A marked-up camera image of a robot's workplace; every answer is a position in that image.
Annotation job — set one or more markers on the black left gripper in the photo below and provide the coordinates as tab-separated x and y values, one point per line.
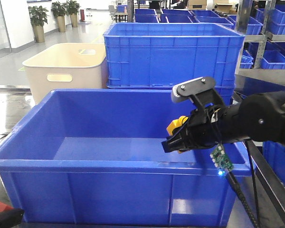
11	218

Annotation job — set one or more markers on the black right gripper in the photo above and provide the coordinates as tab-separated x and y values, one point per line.
199	135

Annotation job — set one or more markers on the yellow studded toy brick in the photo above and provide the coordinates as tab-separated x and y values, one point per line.
178	126

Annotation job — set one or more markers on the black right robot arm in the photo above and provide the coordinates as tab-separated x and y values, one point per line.
259	117

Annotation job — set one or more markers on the large blue target bin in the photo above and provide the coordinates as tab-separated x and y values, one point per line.
95	157

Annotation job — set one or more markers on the blue bin lower right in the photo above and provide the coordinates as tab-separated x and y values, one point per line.
274	153

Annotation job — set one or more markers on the blue bin on right shelf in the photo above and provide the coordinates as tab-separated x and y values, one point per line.
273	59

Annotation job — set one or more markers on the green circuit board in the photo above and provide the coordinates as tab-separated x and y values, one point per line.
221	160

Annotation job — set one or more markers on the large blue ribbed crate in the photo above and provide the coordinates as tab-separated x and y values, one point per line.
160	55

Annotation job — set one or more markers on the steel shelving rack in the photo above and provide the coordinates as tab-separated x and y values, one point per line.
272	16

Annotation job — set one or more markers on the beige plastic basket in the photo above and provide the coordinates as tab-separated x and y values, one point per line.
66	65

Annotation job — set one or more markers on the potted plant right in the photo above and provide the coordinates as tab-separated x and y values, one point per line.
72	7

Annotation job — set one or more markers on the potted plant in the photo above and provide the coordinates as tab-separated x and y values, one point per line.
72	7
38	17
59	11

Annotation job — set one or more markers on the potted plant middle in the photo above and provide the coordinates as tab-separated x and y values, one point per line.
59	11

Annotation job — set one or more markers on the potted plant left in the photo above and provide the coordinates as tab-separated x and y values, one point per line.
38	17

